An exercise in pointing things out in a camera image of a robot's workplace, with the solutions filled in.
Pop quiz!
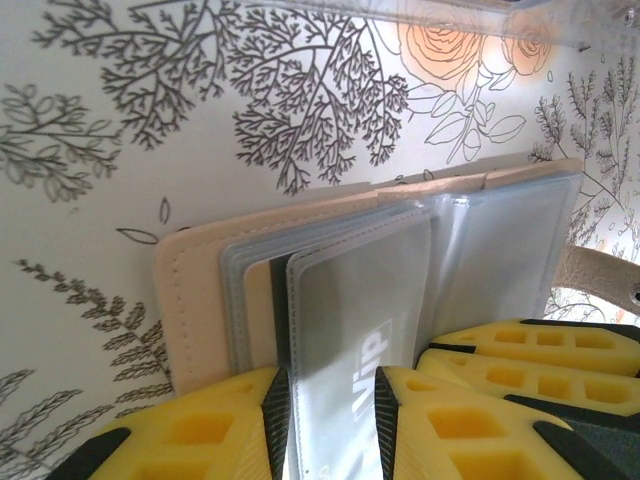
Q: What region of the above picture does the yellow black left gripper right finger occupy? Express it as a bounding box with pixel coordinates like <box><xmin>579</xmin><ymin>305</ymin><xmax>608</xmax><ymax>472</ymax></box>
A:
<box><xmin>373</xmin><ymin>366</ymin><xmax>640</xmax><ymax>480</ymax></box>

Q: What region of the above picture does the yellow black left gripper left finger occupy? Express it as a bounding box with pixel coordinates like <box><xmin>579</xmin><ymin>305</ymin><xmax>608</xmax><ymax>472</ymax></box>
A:
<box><xmin>49</xmin><ymin>366</ymin><xmax>296</xmax><ymax>480</ymax></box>

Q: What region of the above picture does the beige card with black stripe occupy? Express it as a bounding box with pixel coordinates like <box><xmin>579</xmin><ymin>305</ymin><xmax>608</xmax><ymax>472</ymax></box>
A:
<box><xmin>244</xmin><ymin>258</ymin><xmax>292</xmax><ymax>374</ymax></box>

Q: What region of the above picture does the beige leather card holder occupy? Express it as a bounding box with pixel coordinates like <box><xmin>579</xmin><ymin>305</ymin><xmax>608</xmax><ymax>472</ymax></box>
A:
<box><xmin>153</xmin><ymin>157</ymin><xmax>640</xmax><ymax>401</ymax></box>

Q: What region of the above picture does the grey VIP card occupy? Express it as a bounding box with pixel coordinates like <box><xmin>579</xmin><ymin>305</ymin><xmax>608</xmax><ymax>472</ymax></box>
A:
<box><xmin>288</xmin><ymin>215</ymin><xmax>437</xmax><ymax>480</ymax></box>

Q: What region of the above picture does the clear acrylic card organizer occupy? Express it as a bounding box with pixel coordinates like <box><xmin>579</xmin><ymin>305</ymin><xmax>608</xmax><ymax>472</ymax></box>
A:
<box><xmin>369</xmin><ymin>0</ymin><xmax>640</xmax><ymax>54</ymax></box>

